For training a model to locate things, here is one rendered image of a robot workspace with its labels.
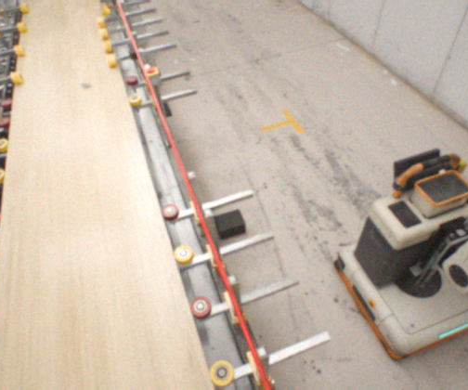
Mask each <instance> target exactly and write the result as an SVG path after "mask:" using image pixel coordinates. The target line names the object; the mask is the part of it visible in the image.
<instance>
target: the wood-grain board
mask: <svg viewBox="0 0 468 390"><path fill-rule="evenodd" d="M23 4H26V5H27V7H28V9H29V12H27V13H23V12H22V19H21V22H24V23H25V24H26V27H27V30H28V32H25V33H20V34H19V46H20V45H22V46H23V47H24V48H25V53H26V55H24V56H20V57H19V56H18V63H17V72H20V73H21V75H22V76H23V84H15V89H14V97H13V105H12V113H11V121H10V128H9V136H8V144H7V153H6V175H5V184H4V191H3V200H2V207H1V215H0V390H215V388H214V384H213V381H212V380H211V377H210V373H209V367H208V365H207V361H206V359H205V356H204V353H203V351H202V346H201V343H200V337H199V334H198V332H197V329H196V325H195V323H194V320H193V317H192V315H191V310H190V306H189V301H188V298H187V295H186V293H185V290H184V286H183V284H182V278H181V276H180V272H179V270H178V267H177V263H176V260H175V257H174V254H173V247H172V245H171V242H170V239H169V236H168V233H167V230H166V227H165V224H164V222H163V214H162V211H161V208H160V204H159V203H158V199H157V196H156V194H155V187H154V186H153V182H152V179H151V176H150V171H149V168H148V163H147V160H146V157H145V154H144V151H143V149H142V146H141V143H140V137H139V134H138V131H137V127H136V123H135V121H134V114H133V112H132V109H131V107H130V104H129V101H128V98H127V92H126V90H125V86H124V82H123V78H122V76H121V70H120V68H119V64H118V62H117V63H116V62H115V63H116V67H112V68H109V65H108V63H107V59H106V57H107V56H114V57H115V50H114V48H112V51H111V52H108V53H106V52H105V49H103V45H102V42H108V41H109V42H110V43H111V38H110V35H109V39H104V40H102V37H101V35H100V32H99V29H102V28H99V27H98V24H97V20H96V18H99V17H103V19H105V18H104V15H103V14H101V11H102V10H101V8H102V6H101V4H100V1H99V0H24V3H23ZM84 83H86V84H91V86H89V87H88V89H86V90H84V88H83V87H81V84H84Z"/></svg>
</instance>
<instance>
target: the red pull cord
mask: <svg viewBox="0 0 468 390"><path fill-rule="evenodd" d="M117 3H118V5H119V9H120V11H121V13H122V15H123V19H124V24H125V27H126V28H127V31H128V32H129V34H130V37H131V41H132V43H133V46H134V48H135V50H136V53H137V58H138V60H139V62H140V65H141V67H142V69H143V71H144V75H145V77H146V80H147V82H148V84H149V88H150V92H151V94H152V97H153V98H154V101H155V104H156V106H157V108H158V112H159V114H160V116H161V119H162V122H163V125H164V129H165V131H166V134H167V136H168V137H169V140H170V143H171V145H172V147H173V152H174V154H175V157H176V159H177V161H178V164H179V166H180V170H181V173H182V176H183V177H184V179H185V182H186V184H187V187H188V193H189V195H190V197H191V199H192V201H193V203H194V205H195V208H196V210H197V215H198V217H199V219H200V221H201V225H202V227H203V229H204V232H205V237H206V238H207V240H208V243H209V245H210V247H211V249H212V252H213V255H214V260H215V262H216V264H217V266H218V269H219V271H220V273H221V276H222V278H223V282H224V284H225V287H226V288H227V293H228V294H229V297H230V299H231V302H232V305H233V308H234V310H235V312H236V315H237V317H238V319H239V322H240V326H241V329H242V331H243V333H244V336H245V338H246V340H247V343H248V346H249V349H250V351H251V354H252V355H253V360H254V361H255V364H256V368H257V370H258V372H259V374H260V376H261V379H262V381H263V383H264V388H265V389H266V390H271V386H270V384H269V381H268V380H267V376H266V375H265V372H264V368H263V366H262V363H261V361H260V359H259V357H258V355H257V354H256V348H255V346H254V343H253V340H252V339H251V336H250V334H249V332H248V328H247V325H246V324H245V321H244V319H243V317H242V315H241V310H240V308H239V305H238V303H237V301H236V298H235V296H234V294H233V292H232V289H231V286H230V284H229V281H228V278H227V276H226V273H225V271H224V269H223V265H222V263H221V261H220V258H219V256H218V254H217V252H216V249H215V244H214V242H213V239H212V238H211V235H210V233H209V230H208V229H207V226H206V225H205V221H204V218H203V215H202V212H201V210H200V207H199V205H198V203H197V199H196V197H195V195H194V193H193V190H192V187H191V186H190V183H189V179H188V176H187V174H186V171H185V170H184V167H183V165H182V162H181V161H180V156H179V154H178V152H177V150H176V146H175V144H174V142H173V138H172V136H171V133H170V131H169V129H168V127H167V124H166V122H165V119H164V116H163V113H162V111H161V108H160V105H159V104H158V99H157V98H156V96H155V93H154V91H153V89H152V87H151V82H150V78H149V77H148V75H147V73H146V70H145V69H144V64H143V61H142V60H141V57H140V55H139V54H138V51H137V46H136V43H135V41H134V39H133V37H132V34H131V31H130V28H129V26H128V24H127V22H126V19H125V15H124V13H123V11H122V8H121V7H120V4H119V0H117Z"/></svg>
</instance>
